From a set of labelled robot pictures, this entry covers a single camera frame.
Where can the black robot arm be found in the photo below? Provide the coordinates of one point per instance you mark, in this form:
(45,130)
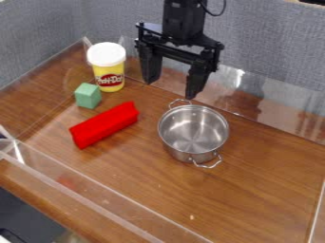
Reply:
(183,18)

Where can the yellow Play-Doh can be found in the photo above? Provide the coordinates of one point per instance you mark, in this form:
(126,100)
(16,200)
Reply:
(106,58)

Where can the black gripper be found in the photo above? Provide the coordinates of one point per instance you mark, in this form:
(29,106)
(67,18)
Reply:
(197,51)

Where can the red rectangular block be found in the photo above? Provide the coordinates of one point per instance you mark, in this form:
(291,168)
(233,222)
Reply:
(102,125)

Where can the green foam cube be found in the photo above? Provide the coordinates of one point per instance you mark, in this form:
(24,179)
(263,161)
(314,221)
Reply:
(87,95)

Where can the small steel pot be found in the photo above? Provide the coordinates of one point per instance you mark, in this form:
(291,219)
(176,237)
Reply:
(193,131)

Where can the clear acrylic barrier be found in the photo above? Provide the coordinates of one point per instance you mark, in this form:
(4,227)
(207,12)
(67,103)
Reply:
(225,169)

